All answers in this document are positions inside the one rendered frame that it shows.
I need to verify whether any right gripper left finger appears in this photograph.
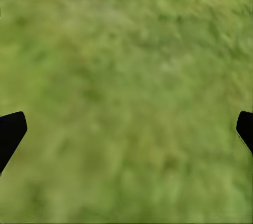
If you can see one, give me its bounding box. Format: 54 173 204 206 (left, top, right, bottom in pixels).
0 111 27 175

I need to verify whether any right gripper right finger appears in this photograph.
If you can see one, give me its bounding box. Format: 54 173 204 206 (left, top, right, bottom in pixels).
236 111 253 153

